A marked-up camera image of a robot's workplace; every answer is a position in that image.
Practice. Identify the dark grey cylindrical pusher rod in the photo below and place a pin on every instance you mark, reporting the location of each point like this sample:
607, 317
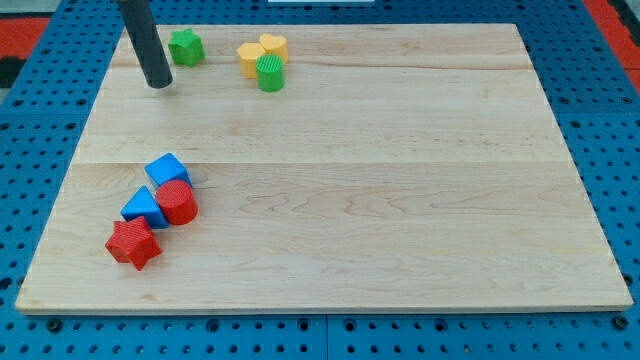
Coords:
142, 30

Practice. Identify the yellow hexagon block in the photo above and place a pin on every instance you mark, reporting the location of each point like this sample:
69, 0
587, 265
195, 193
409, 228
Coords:
248, 54

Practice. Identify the yellow heart block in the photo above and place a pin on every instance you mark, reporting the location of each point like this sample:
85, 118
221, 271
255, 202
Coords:
275, 45

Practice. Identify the green star block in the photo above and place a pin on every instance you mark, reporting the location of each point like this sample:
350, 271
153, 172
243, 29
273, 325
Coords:
186, 47

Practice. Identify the green cylinder block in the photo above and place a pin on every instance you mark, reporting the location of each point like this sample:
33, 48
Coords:
270, 73

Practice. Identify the blue cube block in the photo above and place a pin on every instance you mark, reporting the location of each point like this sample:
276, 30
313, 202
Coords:
167, 168

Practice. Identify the red cylinder block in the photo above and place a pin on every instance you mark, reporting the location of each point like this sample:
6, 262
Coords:
177, 202

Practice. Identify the blue triangle block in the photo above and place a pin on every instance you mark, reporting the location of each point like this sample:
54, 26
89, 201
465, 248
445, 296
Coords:
143, 204

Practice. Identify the red star block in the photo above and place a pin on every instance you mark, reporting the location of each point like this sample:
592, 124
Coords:
133, 241

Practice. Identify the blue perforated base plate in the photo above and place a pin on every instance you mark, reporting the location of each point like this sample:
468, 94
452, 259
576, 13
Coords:
585, 52

